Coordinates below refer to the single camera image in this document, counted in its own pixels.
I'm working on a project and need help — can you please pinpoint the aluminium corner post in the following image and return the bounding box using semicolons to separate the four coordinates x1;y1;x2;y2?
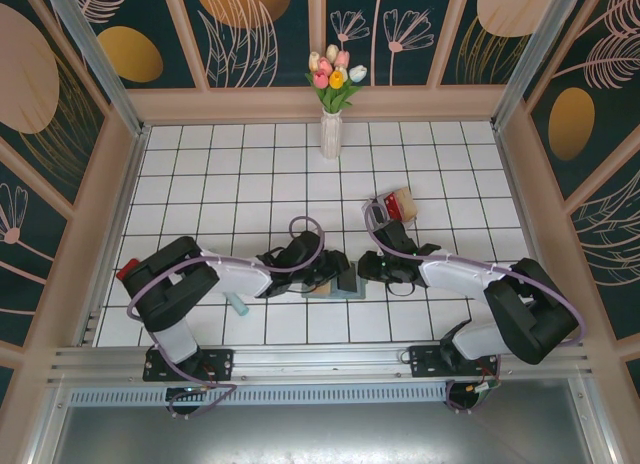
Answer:
491;0;587;131
40;0;152;138

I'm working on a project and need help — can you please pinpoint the slotted grey cable duct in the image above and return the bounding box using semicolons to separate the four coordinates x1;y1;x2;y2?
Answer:
67;386;450;406

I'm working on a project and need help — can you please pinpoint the white ribbed vase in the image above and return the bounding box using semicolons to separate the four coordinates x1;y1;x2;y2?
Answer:
319;108;344;160

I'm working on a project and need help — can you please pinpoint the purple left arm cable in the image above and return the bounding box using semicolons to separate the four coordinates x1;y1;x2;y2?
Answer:
127;215;327;419

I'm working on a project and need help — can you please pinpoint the mint green leather card holder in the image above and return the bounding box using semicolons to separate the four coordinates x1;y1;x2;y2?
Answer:
301;262;368;301

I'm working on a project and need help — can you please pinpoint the aluminium front rail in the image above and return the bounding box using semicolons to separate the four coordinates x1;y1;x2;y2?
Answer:
47;346;596;385

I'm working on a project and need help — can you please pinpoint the artificial tulip bouquet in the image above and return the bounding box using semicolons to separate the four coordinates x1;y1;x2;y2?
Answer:
304;43;369;115

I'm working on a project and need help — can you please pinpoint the coloured wire bundle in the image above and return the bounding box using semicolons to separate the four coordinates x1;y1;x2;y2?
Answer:
462;366;502;401

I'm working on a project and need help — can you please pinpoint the aluminium side rail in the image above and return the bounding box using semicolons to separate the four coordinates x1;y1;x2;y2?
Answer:
74;126;150;346

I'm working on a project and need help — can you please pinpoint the grey metal sheet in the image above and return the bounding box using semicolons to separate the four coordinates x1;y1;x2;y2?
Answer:
49;402;609;464

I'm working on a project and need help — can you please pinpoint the small red object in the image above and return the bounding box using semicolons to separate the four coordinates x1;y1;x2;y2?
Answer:
116;259;143;282

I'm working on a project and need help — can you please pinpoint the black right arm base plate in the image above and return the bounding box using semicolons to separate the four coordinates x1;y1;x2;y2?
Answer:
408;344;501;381

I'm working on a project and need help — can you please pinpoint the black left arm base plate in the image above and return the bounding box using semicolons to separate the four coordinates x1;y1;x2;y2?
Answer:
143;347;235;383

